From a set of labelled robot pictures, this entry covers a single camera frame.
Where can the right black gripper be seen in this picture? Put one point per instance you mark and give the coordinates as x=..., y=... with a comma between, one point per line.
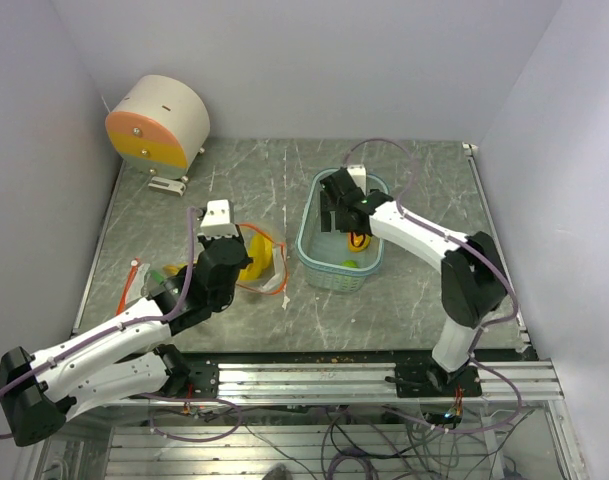
x=326, y=209

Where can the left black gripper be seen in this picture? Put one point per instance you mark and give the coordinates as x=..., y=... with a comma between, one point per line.
x=245, y=258

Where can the yellow toy mango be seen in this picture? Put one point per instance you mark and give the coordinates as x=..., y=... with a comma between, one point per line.
x=260, y=252

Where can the orange toy mango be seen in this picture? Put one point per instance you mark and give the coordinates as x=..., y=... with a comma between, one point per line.
x=358, y=242

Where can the green toy pepper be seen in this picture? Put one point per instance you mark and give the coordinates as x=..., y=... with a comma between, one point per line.
x=156, y=277

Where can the light blue plastic basket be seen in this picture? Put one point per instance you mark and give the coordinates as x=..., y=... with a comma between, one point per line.
x=321, y=253

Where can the green toy cabbage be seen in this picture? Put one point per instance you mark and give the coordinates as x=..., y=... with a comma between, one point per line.
x=349, y=264

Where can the clear zip bag orange zipper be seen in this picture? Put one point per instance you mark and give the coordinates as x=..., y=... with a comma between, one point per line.
x=137, y=284

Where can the yellow toy banana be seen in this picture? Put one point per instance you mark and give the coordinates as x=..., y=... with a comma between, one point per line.
x=173, y=269

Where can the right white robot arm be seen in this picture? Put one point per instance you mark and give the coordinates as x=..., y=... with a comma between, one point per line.
x=473, y=280

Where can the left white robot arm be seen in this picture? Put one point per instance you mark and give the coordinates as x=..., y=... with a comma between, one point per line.
x=128, y=355

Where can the white corner clip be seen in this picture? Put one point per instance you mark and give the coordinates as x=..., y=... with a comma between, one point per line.
x=469, y=149

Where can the round cream drawer box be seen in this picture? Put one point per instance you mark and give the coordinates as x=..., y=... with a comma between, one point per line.
x=159, y=127

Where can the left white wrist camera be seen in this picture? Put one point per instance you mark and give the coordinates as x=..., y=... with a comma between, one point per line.
x=218, y=220

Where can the small white bracket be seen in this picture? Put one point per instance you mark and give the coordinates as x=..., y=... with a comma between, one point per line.
x=167, y=186

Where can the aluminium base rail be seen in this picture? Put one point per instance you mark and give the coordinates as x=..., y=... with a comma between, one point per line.
x=282, y=384

